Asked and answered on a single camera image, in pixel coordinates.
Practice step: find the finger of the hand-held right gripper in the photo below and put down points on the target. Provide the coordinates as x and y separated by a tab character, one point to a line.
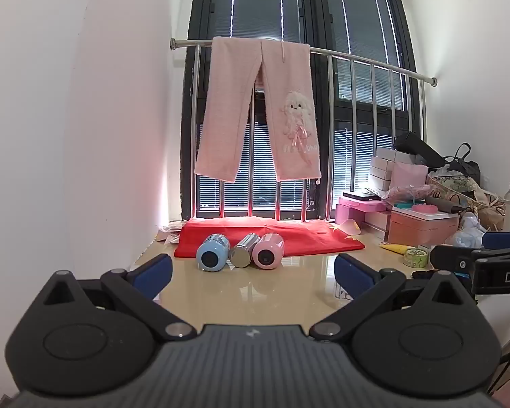
505	239
450	258

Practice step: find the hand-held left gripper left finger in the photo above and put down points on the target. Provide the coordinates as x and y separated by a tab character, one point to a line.
152	273

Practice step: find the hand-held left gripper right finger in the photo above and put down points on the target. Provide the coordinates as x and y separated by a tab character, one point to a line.
353	275

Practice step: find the blue cup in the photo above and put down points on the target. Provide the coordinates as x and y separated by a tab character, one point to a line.
211	255

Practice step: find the pink cup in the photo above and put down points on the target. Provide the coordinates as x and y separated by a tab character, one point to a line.
267	253

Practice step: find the silver metal cup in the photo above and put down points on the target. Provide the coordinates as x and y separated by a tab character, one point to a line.
243	253

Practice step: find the white crumpled plastic bag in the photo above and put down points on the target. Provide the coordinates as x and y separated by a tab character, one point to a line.
469	231

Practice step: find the green tape roll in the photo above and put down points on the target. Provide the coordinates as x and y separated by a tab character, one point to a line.
415	257

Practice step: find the large pink gift box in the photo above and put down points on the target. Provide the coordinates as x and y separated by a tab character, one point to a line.
420	227

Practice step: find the crumpled paper scraps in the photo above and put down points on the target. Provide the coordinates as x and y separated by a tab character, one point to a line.
170	231

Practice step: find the pink shell-shaped item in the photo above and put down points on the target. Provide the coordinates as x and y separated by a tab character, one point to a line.
352	227

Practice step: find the yellow tube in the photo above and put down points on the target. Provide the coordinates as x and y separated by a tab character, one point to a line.
394	247

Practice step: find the dark rolling pin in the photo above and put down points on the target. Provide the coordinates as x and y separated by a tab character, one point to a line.
446	205

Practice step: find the pink soap bar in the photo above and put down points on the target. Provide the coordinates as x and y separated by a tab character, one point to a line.
424	208

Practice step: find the white cardboard box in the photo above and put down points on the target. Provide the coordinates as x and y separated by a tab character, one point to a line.
376	223

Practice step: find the red mat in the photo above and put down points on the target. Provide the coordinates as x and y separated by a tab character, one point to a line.
306	238

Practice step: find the small pink box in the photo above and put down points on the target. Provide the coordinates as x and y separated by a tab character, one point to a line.
357	210

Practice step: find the patterned plastic bag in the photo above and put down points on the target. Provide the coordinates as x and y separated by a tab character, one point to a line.
452	182

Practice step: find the flat black case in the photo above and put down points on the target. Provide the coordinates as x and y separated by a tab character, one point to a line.
362	196

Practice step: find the black handbag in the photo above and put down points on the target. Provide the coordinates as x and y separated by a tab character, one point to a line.
467	165

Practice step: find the pink paper bag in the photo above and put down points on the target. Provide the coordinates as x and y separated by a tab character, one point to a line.
409	176

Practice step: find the stack of white boxes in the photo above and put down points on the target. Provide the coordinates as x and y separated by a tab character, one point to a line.
384	170

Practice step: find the black pouch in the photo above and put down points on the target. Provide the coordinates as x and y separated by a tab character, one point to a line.
414	146

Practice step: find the pink fleece pants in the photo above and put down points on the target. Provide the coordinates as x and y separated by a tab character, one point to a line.
295	114

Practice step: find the steel window railing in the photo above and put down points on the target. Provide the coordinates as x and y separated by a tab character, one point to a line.
352	85

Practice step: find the black framed window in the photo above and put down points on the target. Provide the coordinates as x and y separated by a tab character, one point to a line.
357	17

